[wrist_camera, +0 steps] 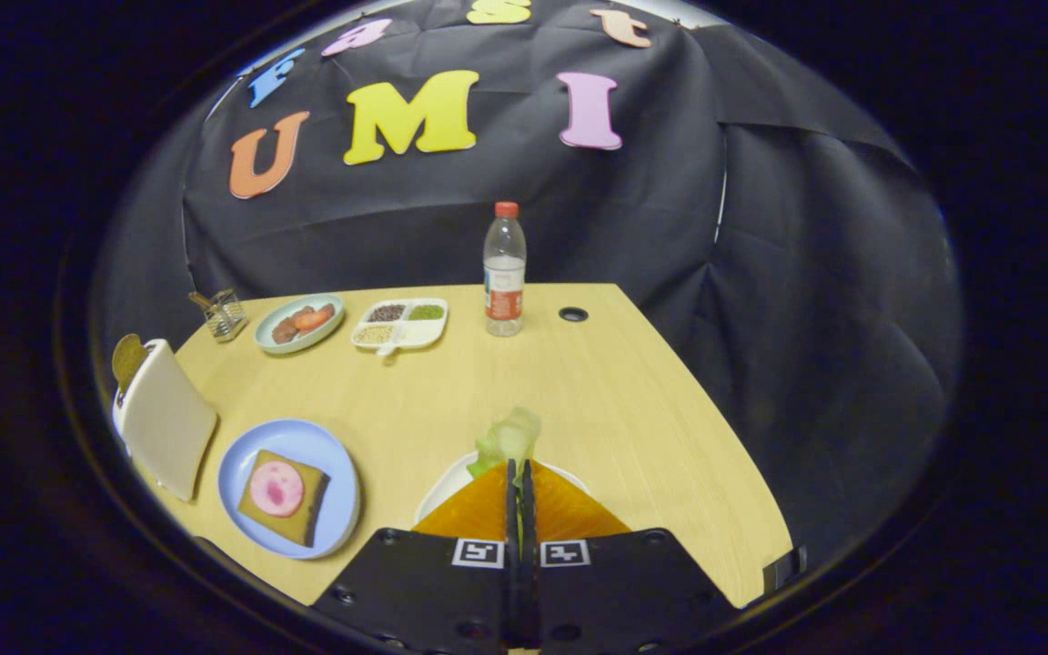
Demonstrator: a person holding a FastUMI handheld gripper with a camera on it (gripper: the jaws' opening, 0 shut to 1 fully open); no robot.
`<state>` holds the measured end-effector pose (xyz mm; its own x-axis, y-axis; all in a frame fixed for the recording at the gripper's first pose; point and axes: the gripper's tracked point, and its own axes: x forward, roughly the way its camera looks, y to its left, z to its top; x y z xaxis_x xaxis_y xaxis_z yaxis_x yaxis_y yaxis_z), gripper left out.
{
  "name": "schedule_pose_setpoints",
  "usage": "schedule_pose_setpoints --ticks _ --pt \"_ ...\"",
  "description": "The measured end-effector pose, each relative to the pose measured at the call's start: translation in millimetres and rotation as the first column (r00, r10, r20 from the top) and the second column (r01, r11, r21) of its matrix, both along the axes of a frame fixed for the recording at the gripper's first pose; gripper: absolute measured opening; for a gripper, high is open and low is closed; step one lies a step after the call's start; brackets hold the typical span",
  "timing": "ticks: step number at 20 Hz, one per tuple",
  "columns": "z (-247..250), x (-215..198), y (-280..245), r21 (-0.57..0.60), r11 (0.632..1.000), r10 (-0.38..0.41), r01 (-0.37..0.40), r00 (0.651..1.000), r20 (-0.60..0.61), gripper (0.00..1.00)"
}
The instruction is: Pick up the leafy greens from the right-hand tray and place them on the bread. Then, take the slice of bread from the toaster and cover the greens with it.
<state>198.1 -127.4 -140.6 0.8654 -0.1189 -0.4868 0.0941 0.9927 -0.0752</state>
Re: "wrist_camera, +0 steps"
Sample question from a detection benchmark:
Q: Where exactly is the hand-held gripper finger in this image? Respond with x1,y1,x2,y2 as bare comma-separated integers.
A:
520,458,745,655
308,458,527,655

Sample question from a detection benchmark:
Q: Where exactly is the white divided tray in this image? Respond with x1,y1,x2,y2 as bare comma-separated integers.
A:
349,297,449,358

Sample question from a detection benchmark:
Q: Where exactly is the green lettuce leaf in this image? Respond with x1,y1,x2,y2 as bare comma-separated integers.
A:
467,407,543,483

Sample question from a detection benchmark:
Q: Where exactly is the bread slice under ham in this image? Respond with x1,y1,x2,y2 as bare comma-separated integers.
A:
237,449,332,549

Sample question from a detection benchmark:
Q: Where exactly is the black backdrop cloth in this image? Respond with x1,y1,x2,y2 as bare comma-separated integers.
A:
92,0,966,565

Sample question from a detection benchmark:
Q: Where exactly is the white square plate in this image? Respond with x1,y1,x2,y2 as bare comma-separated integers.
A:
413,450,593,529

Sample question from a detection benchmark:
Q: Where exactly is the pink ham slice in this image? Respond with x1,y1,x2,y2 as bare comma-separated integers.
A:
249,460,306,518

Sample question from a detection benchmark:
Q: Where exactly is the blue round plate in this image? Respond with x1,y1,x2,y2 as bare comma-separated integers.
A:
217,418,362,560

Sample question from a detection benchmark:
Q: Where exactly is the clear utensil holder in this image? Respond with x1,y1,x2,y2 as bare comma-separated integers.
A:
187,288,248,343

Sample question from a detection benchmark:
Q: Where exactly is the white toaster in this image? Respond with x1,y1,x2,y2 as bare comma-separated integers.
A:
111,338,219,503

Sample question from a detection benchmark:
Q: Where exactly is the pale green round plate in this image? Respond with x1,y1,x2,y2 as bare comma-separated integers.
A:
254,293,346,355

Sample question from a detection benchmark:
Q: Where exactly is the brown toast slice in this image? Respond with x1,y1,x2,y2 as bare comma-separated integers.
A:
111,333,150,394

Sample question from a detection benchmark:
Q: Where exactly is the clear bottle with red cap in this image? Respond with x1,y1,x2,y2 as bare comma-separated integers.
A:
483,201,528,338

